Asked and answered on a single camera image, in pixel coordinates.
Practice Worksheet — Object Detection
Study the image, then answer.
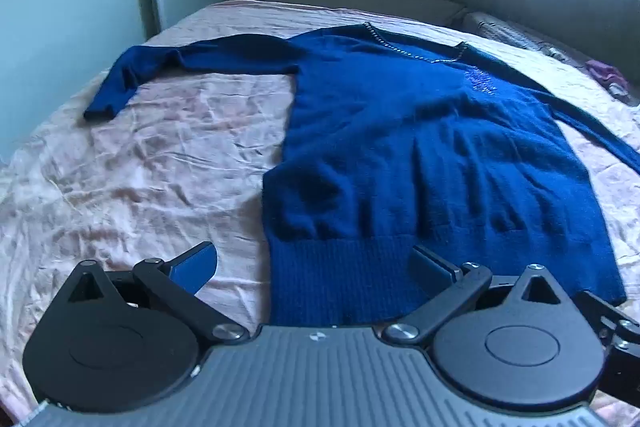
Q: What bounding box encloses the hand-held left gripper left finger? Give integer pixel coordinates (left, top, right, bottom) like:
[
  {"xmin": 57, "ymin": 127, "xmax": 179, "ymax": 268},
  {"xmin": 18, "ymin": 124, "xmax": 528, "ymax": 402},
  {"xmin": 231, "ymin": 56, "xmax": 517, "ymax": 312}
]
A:
[{"xmin": 62, "ymin": 241, "xmax": 251, "ymax": 348}]

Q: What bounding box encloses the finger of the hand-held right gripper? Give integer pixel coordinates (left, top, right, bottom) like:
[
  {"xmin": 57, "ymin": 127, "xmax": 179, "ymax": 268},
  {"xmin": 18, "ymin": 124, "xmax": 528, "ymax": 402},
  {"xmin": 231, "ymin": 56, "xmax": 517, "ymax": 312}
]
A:
[{"xmin": 575, "ymin": 289, "xmax": 640, "ymax": 355}]

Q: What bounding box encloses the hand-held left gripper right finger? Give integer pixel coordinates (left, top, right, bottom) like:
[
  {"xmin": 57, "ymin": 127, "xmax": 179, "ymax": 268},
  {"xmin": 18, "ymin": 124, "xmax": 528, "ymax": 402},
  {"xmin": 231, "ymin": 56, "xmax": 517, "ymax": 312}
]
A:
[{"xmin": 382, "ymin": 244, "xmax": 568, "ymax": 350}]

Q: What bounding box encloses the blue knit sweater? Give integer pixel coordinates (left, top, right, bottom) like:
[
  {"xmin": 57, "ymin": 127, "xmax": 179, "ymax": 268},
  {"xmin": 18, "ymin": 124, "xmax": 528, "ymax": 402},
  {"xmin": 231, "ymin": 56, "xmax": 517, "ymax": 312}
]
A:
[{"xmin": 82, "ymin": 23, "xmax": 640, "ymax": 325}]

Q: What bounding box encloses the bed with pink sheet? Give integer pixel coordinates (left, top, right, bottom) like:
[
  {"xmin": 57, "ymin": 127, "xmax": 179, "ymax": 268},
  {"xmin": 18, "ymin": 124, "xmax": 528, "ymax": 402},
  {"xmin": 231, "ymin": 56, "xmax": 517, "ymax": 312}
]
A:
[{"xmin": 0, "ymin": 0, "xmax": 640, "ymax": 427}]

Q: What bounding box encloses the small white cloth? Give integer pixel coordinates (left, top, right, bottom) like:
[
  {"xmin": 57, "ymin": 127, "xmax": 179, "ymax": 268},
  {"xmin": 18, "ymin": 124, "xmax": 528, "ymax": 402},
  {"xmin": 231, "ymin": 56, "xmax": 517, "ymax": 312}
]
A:
[{"xmin": 611, "ymin": 82, "xmax": 640, "ymax": 106}]

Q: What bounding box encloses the purple cloth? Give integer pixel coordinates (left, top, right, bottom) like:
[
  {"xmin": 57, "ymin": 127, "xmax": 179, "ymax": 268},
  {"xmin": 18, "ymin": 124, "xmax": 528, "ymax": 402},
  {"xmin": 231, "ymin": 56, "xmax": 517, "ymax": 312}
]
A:
[{"xmin": 585, "ymin": 59, "xmax": 628, "ymax": 90}]

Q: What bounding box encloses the patterned pillow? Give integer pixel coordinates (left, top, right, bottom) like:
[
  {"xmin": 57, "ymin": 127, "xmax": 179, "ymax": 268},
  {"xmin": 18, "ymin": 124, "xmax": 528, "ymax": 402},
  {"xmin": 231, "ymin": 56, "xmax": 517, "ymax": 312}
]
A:
[{"xmin": 460, "ymin": 11, "xmax": 601, "ymax": 72}]

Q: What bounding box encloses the glass sliding wardrobe door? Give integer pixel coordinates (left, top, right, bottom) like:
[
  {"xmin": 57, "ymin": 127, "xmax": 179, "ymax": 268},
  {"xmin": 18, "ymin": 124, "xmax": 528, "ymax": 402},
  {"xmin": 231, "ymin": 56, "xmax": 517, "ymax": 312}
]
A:
[{"xmin": 0, "ymin": 0, "xmax": 166, "ymax": 162}]

